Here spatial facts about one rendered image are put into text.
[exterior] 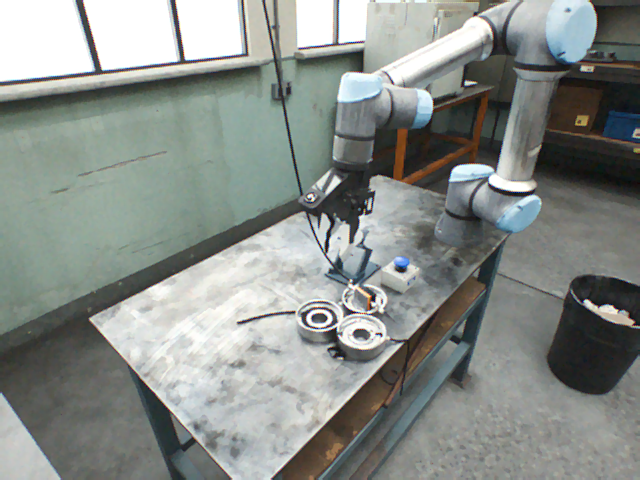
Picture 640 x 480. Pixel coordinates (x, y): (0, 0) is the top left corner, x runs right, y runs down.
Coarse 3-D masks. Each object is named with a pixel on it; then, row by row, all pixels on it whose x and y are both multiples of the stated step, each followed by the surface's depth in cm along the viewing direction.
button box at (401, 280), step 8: (392, 264) 104; (384, 272) 102; (392, 272) 101; (400, 272) 101; (408, 272) 101; (416, 272) 102; (384, 280) 103; (392, 280) 101; (400, 280) 100; (408, 280) 100; (416, 280) 104; (392, 288) 103; (400, 288) 101; (408, 288) 102
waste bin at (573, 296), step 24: (576, 288) 171; (600, 288) 172; (624, 288) 168; (576, 312) 157; (576, 336) 160; (600, 336) 152; (624, 336) 147; (552, 360) 178; (576, 360) 164; (600, 360) 157; (624, 360) 155; (576, 384) 169; (600, 384) 164
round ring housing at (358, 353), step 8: (344, 320) 87; (352, 320) 89; (360, 320) 89; (368, 320) 89; (376, 320) 87; (344, 328) 87; (352, 328) 86; (360, 328) 87; (368, 328) 86; (376, 328) 87; (384, 328) 85; (352, 336) 87; (360, 336) 88; (368, 336) 87; (384, 336) 84; (344, 344) 82; (360, 344) 83; (376, 344) 82; (384, 344) 83; (344, 352) 84; (352, 352) 81; (360, 352) 81; (368, 352) 81; (376, 352) 82
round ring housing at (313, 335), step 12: (324, 300) 93; (300, 312) 91; (312, 312) 91; (324, 312) 91; (336, 312) 91; (300, 324) 86; (312, 324) 88; (324, 324) 88; (312, 336) 85; (324, 336) 85
